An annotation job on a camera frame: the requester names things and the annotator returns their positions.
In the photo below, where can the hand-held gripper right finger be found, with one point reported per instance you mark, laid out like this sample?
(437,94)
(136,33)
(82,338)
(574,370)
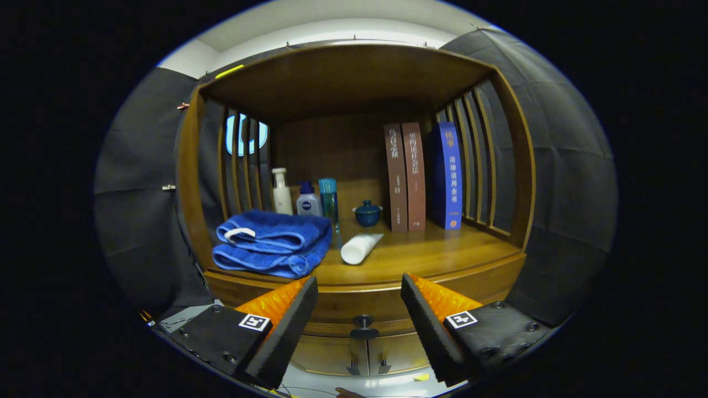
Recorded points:
(428,337)

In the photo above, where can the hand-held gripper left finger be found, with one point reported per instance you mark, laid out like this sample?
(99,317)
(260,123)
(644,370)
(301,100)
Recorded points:
(287,337)

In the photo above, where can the wooden drawer with black knob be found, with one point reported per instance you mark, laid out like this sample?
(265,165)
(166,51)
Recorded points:
(359,304)

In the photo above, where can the white and green tube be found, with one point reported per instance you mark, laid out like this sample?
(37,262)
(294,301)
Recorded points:
(357,250)

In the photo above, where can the wooden cabinet door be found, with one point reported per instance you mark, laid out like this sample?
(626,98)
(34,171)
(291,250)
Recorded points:
(398,351)
(326,354)

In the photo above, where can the wooden countertop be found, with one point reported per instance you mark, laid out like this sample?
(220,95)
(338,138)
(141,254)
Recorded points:
(431,249)

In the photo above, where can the wooden cabinet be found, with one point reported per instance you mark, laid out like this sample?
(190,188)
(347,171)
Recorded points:
(343,83)

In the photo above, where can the blue folded towel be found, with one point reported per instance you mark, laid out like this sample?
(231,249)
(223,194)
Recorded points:
(276,260)

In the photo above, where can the white lotion bottle blue cap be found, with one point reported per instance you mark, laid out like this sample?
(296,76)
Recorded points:
(308,205)

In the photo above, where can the blue lidded teacup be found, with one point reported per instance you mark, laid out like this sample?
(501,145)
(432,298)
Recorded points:
(368,215)

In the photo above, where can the white pump bottle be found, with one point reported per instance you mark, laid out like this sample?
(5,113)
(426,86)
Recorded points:
(282,199)

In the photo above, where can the clear teal bottle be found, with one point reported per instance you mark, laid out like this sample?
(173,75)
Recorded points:
(328,199)

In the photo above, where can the light brown book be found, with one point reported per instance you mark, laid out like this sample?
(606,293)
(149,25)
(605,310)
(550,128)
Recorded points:
(415,182)

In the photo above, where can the blue book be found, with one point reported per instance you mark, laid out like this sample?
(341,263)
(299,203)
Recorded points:
(449,182)

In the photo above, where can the dark brown book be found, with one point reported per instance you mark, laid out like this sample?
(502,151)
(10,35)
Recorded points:
(396,182)

